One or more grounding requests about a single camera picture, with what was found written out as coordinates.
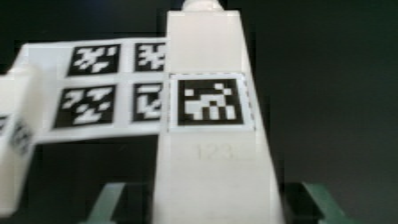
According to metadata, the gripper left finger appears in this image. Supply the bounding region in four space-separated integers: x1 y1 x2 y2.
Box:
78 182 126 224

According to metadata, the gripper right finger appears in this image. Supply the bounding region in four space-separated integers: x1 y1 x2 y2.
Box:
302 182 356 224

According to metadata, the white desk leg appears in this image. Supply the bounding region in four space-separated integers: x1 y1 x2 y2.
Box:
0 67 43 218
153 0 286 224

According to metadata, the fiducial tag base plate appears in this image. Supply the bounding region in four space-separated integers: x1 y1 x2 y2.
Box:
14 38 167 142

